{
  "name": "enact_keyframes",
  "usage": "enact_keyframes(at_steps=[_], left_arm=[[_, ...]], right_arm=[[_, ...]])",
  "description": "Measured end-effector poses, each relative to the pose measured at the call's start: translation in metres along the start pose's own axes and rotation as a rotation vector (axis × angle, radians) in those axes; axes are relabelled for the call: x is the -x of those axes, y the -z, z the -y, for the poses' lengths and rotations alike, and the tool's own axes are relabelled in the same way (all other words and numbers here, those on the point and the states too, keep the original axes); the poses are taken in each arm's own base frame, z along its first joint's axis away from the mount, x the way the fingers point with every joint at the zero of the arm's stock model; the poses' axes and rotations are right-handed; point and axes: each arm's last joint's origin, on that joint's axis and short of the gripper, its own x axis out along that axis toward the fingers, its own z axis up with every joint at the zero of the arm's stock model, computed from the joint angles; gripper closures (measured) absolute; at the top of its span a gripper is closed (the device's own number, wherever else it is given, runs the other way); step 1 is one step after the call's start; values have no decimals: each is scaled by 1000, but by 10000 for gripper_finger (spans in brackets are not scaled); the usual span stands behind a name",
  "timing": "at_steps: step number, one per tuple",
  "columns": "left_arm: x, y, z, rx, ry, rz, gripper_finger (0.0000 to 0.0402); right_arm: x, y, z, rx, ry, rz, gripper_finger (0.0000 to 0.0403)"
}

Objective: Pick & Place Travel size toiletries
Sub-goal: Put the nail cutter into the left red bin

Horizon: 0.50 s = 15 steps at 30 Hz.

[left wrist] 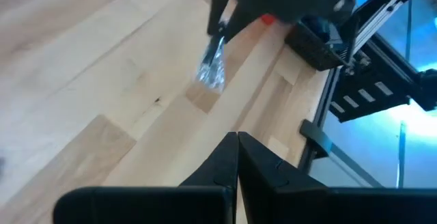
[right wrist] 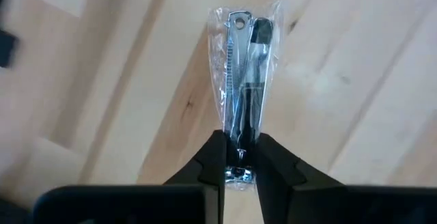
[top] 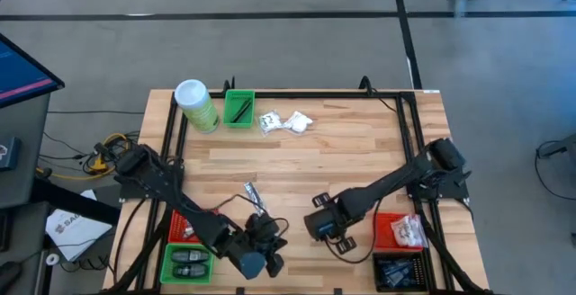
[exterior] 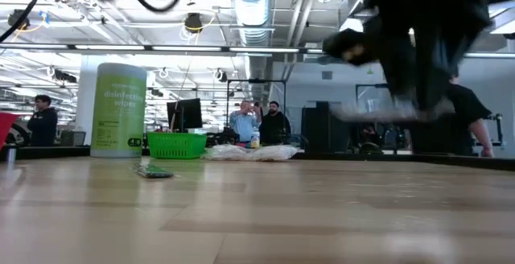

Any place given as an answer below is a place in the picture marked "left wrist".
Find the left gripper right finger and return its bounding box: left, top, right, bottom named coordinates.
left=238, top=130, right=327, bottom=189

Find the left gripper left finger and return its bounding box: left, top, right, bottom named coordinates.
left=180, top=130, right=239, bottom=188

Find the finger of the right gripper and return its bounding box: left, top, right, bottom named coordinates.
left=206, top=0, right=234, bottom=36
left=223, top=8, right=264, bottom=43

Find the silver nail clipper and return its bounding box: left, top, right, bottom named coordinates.
left=195, top=34, right=227, bottom=92

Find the black plastic basket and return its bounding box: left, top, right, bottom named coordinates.
left=285, top=15, right=352, bottom=72

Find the black floor equipment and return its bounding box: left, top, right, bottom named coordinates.
left=419, top=69, right=437, bottom=112

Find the black frame bracket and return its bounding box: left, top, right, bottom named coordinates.
left=299, top=119, right=334, bottom=160

